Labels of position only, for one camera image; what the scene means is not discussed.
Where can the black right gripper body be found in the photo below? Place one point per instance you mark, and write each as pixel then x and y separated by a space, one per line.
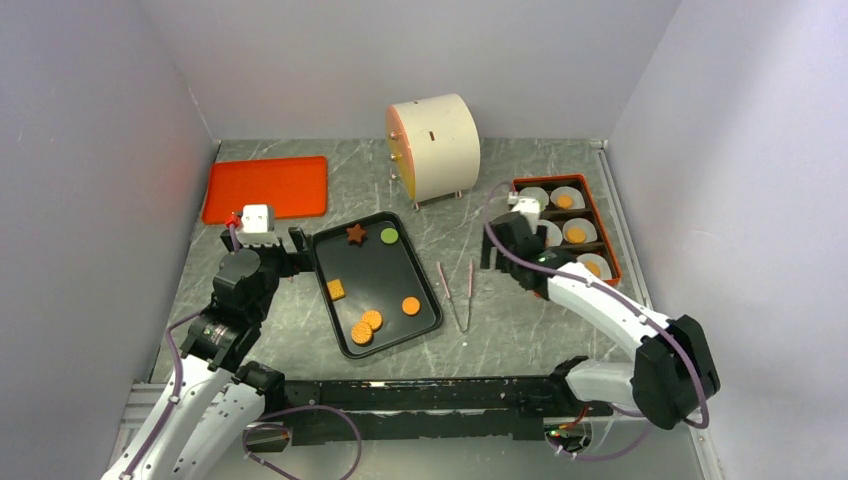
pixel 502 261

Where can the white paper cup back right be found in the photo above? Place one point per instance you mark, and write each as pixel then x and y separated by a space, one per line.
pixel 574 193

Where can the white paper cup back left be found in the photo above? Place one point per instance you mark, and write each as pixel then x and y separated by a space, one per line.
pixel 537 193

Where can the white paper cup front right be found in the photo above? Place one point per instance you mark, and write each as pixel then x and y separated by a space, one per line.
pixel 607 273

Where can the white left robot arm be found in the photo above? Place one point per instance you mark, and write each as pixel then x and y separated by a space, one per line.
pixel 213 392

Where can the plain green round cookie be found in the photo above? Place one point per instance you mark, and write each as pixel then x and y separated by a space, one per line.
pixel 389 236

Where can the orange tray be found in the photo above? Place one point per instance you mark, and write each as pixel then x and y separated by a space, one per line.
pixel 295 187

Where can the white paper cup middle right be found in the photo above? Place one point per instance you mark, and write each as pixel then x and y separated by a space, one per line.
pixel 586 225

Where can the white paper cup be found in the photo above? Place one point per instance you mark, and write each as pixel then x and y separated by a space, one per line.
pixel 586 225
pixel 553 233
pixel 607 273
pixel 537 193
pixel 574 193

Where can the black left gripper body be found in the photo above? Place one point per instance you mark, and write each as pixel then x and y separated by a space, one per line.
pixel 271 263

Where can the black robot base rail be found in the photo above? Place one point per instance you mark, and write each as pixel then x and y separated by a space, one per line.
pixel 518 407

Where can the round cream toy oven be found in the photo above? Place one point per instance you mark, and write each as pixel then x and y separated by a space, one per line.
pixel 434 145

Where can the square waffle cookie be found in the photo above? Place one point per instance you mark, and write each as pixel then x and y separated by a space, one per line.
pixel 335 290

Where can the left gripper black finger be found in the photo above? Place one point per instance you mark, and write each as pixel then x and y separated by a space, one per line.
pixel 301 255
pixel 289 271

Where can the plain orange round cookie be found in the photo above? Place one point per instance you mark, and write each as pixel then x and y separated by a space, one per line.
pixel 411 306

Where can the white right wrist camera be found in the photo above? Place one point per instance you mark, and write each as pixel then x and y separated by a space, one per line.
pixel 526 205

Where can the white paper cup middle left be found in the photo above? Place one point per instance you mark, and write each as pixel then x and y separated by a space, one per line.
pixel 553 233

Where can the orange shell cookie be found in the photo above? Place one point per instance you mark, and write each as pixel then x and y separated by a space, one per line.
pixel 564 202

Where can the round orange cookie front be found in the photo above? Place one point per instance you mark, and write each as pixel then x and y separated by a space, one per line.
pixel 362 334

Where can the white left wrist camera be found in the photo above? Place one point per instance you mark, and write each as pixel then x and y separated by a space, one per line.
pixel 253 227

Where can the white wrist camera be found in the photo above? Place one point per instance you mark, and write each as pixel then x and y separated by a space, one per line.
pixel 526 205
pixel 253 227

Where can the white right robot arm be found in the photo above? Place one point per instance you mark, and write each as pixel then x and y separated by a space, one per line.
pixel 669 374

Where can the black baking tray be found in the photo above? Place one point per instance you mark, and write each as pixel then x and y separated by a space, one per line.
pixel 378 277

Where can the orange cookie box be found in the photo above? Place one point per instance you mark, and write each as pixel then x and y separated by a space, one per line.
pixel 569 218

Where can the brown star cookie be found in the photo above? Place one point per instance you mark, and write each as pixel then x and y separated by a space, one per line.
pixel 356 234

